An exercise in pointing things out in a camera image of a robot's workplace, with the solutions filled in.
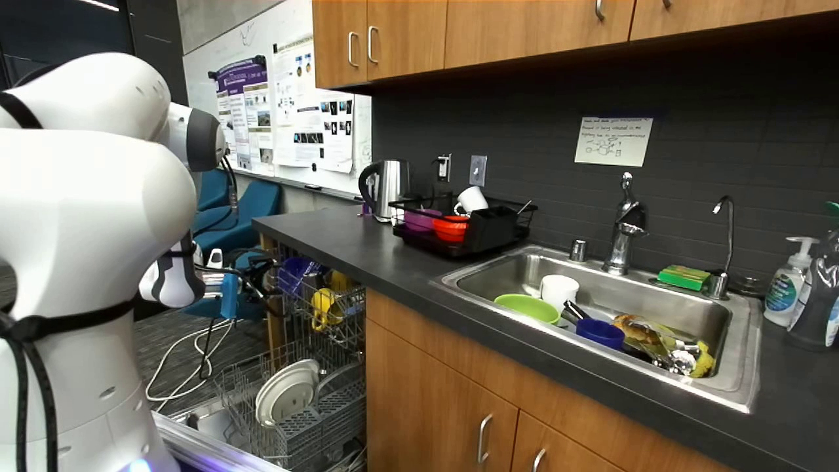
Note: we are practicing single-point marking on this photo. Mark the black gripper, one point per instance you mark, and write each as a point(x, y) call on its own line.
point(252, 279)

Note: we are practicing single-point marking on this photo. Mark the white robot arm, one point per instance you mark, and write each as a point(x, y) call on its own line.
point(80, 226)

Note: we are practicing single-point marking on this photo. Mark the stainless dishwasher door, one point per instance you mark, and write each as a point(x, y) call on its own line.
point(198, 443)

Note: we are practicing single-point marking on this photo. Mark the black dish drying rack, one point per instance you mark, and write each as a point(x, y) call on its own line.
point(489, 229)

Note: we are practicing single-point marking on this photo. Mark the yellow plastic cup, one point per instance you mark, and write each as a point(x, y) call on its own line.
point(340, 281)

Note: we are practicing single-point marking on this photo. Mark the white plate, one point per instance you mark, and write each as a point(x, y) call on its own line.
point(283, 394)

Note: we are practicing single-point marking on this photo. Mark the purple container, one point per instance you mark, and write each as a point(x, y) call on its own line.
point(417, 222)

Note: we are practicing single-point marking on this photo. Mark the purple header poster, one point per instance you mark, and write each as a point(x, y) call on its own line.
point(245, 108)

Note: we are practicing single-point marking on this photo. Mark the wooden base cabinet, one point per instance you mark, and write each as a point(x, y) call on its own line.
point(420, 402)

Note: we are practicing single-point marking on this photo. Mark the white printed poster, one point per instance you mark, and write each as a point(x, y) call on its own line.
point(311, 107)

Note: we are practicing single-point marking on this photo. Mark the red bowl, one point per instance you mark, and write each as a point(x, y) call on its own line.
point(451, 229)

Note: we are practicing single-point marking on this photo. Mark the white mug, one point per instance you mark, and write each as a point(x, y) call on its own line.
point(470, 201)

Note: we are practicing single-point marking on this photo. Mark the green plastic bowl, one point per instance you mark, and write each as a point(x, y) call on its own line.
point(525, 309)

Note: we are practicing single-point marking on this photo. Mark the white cup in sink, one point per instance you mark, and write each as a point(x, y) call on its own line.
point(557, 289)

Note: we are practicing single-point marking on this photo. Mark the small chrome sink knob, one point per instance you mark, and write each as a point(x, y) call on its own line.
point(578, 251)

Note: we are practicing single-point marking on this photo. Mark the blue bowl in sink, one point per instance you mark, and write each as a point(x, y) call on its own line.
point(602, 335)

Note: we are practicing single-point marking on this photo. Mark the chrome kitchen faucet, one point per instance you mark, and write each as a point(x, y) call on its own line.
point(619, 239)

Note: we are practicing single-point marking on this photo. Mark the white paper notice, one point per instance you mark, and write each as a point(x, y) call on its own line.
point(611, 140)

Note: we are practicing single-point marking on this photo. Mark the dirty brown pan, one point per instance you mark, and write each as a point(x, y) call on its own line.
point(647, 336)

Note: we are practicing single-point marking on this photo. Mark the green sponge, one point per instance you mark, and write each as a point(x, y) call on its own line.
point(682, 279)

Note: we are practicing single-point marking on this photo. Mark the yellow item in sink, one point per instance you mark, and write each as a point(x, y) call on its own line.
point(702, 361)

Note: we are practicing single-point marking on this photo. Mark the stainless steel sink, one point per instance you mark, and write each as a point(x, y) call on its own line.
point(699, 378)

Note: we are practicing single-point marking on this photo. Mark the thin chrome water tap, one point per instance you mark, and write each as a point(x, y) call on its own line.
point(728, 239)

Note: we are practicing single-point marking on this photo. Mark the white pump soap bottle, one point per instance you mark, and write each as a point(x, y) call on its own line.
point(787, 298)

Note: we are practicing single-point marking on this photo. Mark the dark dish soap bottle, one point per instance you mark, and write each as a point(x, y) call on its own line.
point(822, 293)

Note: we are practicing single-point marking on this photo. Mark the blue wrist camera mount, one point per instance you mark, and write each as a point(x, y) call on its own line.
point(230, 294)

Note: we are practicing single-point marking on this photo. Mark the wall power outlet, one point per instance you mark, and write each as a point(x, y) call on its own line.
point(443, 166)

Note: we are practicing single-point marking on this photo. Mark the white wall board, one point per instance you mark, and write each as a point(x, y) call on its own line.
point(200, 69)

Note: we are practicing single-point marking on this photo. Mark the wall light switch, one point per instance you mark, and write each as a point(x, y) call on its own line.
point(479, 169)

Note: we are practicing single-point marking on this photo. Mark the wooden wall cabinet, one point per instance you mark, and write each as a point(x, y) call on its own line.
point(525, 31)

